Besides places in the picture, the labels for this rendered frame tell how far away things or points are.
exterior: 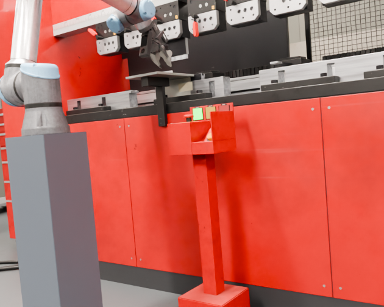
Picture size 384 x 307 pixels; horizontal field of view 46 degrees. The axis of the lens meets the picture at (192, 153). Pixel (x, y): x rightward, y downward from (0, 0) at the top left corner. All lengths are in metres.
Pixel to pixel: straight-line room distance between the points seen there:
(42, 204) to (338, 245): 1.02
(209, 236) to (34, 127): 0.74
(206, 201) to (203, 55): 1.22
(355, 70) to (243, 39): 0.96
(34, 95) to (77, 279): 0.59
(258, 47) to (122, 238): 1.23
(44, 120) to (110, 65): 1.61
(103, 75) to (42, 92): 1.53
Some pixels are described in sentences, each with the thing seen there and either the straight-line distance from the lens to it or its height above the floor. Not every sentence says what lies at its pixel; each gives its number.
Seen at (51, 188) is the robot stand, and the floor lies 0.61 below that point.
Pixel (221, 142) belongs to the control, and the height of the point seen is 0.70.
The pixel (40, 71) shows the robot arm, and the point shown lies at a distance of 1.50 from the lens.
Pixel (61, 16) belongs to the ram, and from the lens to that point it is 2.75.
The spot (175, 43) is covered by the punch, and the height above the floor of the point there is 1.16.
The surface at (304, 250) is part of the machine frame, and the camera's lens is 1.80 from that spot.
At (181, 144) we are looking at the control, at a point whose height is 0.70.
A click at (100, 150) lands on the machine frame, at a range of 2.35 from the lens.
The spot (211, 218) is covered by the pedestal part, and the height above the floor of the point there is 0.41.
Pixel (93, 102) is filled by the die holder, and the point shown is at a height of 0.94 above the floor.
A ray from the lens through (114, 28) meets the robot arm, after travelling 1.93.
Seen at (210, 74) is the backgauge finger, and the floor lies 1.01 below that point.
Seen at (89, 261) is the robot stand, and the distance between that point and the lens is 1.57.
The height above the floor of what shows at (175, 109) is 0.84.
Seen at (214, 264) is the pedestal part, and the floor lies 0.24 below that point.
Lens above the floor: 0.76
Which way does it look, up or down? 3 degrees down
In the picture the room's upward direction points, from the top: 5 degrees counter-clockwise
